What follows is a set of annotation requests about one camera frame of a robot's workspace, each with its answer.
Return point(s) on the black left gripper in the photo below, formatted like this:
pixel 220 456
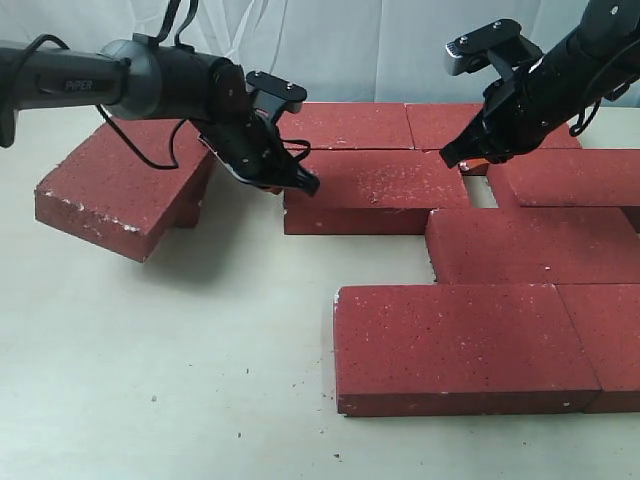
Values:
pixel 255 155

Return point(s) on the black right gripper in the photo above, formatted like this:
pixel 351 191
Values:
pixel 546 94

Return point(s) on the red brick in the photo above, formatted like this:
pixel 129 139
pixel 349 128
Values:
pixel 349 126
pixel 104 194
pixel 191 198
pixel 373 192
pixel 606 319
pixel 443 350
pixel 433 125

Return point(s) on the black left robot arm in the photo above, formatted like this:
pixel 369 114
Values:
pixel 235 112

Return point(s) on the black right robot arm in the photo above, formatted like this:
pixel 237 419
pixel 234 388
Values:
pixel 608 31

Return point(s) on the red brick second row right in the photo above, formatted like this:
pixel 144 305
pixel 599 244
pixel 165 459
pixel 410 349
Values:
pixel 570 178

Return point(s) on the red brick third row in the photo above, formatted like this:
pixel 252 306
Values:
pixel 574 245

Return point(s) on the red brick under stack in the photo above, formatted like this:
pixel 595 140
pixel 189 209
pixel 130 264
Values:
pixel 191 198

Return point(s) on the grey backdrop cloth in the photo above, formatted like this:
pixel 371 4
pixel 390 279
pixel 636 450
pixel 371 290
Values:
pixel 343 51

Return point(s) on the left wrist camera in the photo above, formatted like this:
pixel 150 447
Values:
pixel 272 96

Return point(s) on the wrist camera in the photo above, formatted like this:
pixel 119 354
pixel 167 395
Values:
pixel 272 96
pixel 499 44

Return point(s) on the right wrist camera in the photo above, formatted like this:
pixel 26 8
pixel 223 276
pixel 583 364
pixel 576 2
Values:
pixel 499 44

